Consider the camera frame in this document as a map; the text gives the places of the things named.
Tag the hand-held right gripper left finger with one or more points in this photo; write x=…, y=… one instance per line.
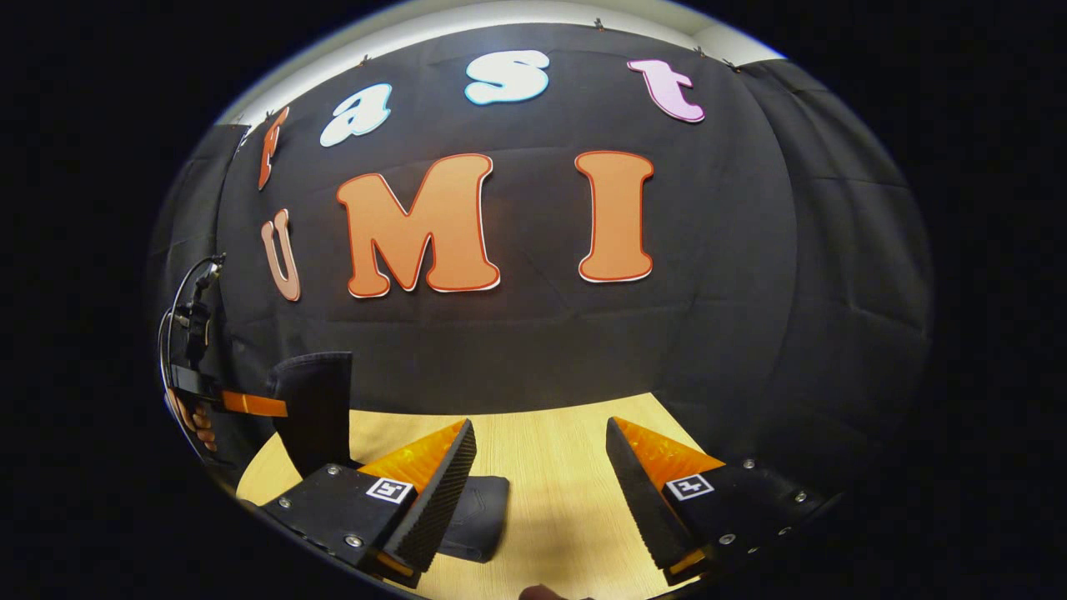
x=442, y=492

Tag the black backdrop cloth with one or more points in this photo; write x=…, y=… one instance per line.
x=542, y=333

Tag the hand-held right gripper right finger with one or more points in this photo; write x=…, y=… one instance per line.
x=642, y=492

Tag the dark grey jeans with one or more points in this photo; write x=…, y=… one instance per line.
x=313, y=408

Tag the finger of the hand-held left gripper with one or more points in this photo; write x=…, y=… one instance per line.
x=250, y=404

